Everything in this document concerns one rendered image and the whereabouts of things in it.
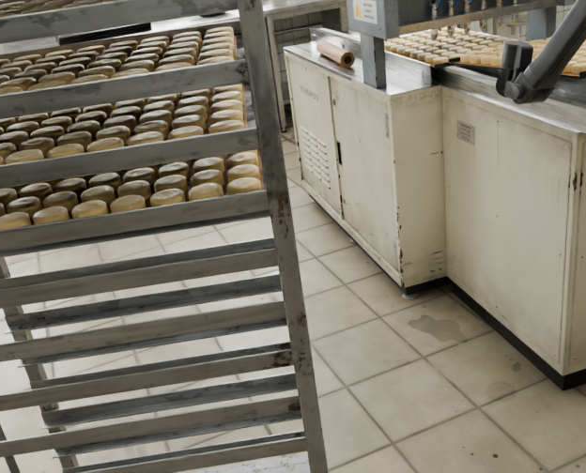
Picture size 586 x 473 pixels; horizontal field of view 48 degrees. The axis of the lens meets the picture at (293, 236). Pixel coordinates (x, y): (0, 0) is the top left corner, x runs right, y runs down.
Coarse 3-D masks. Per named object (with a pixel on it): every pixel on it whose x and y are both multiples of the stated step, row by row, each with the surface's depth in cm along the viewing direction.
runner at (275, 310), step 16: (256, 304) 98; (272, 304) 98; (160, 320) 98; (176, 320) 98; (192, 320) 98; (208, 320) 98; (224, 320) 99; (240, 320) 99; (256, 320) 99; (48, 336) 98; (64, 336) 97; (80, 336) 98; (96, 336) 98; (112, 336) 98; (128, 336) 98; (144, 336) 99; (160, 336) 99; (0, 352) 98; (16, 352) 98; (32, 352) 98; (48, 352) 98
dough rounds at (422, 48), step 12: (408, 36) 267; (420, 36) 268; (444, 36) 260; (456, 36) 254; (468, 36) 251; (480, 36) 248; (492, 36) 244; (384, 48) 256; (396, 48) 249; (408, 48) 244; (420, 48) 242; (432, 48) 238; (444, 48) 237; (456, 48) 233; (468, 48) 234; (480, 48) 228; (492, 48) 225; (420, 60) 230; (432, 60) 224; (444, 60) 219
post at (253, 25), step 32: (256, 0) 77; (256, 32) 79; (256, 64) 80; (256, 96) 82; (256, 128) 84; (288, 192) 88; (288, 224) 90; (288, 256) 92; (288, 288) 94; (288, 320) 96; (320, 448) 107
